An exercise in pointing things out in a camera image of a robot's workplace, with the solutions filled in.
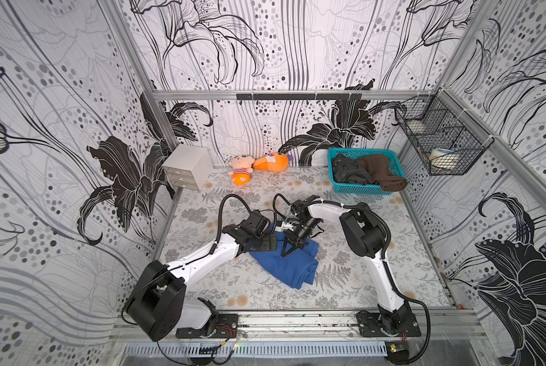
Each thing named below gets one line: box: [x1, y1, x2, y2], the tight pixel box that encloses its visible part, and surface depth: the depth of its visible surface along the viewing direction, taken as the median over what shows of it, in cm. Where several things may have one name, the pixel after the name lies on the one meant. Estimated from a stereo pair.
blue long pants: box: [249, 231, 320, 290], surface depth 83 cm
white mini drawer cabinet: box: [162, 144, 214, 190], surface depth 108 cm
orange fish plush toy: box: [253, 152, 290, 173], surface depth 114 cm
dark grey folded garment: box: [331, 153, 374, 186], surface depth 101 cm
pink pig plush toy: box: [228, 154, 256, 186], surface depth 114 cm
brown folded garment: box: [356, 153, 408, 192], surface depth 100 cm
